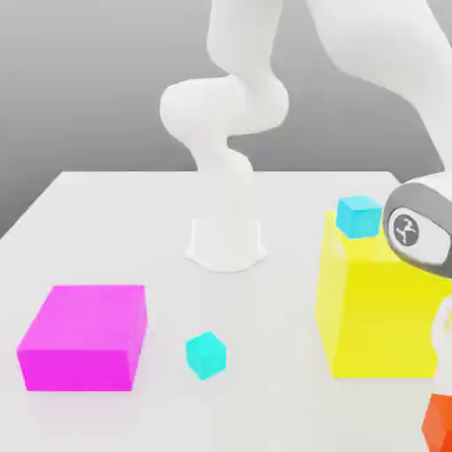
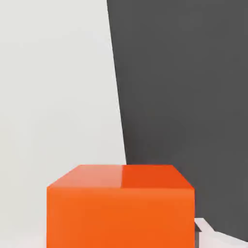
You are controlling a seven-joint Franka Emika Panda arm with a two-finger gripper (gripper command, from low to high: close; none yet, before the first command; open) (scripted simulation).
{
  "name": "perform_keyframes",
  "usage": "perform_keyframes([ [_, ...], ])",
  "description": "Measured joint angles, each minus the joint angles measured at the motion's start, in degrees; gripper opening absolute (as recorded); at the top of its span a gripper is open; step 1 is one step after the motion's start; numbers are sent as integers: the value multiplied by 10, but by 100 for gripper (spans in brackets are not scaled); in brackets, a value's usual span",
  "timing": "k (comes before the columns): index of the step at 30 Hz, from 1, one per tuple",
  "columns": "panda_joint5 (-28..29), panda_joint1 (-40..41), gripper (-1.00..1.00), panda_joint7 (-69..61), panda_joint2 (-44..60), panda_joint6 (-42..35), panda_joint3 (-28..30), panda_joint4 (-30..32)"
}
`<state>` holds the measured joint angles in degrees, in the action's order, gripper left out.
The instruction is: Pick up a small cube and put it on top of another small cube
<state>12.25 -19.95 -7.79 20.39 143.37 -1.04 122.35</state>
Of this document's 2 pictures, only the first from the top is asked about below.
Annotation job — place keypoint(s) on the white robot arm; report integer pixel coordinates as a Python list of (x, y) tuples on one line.
[(226, 106)]

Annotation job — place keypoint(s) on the small turquoise cube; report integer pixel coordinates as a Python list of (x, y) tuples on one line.
[(205, 355)]

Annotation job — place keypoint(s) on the small sky blue cube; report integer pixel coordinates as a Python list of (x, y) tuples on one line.
[(358, 216)]

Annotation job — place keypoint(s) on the large yellow box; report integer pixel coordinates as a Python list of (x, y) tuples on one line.
[(381, 317)]

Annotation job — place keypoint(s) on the large magenta box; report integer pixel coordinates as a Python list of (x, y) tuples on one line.
[(84, 339)]

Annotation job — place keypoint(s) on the large orange box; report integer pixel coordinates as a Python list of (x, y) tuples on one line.
[(439, 423)]

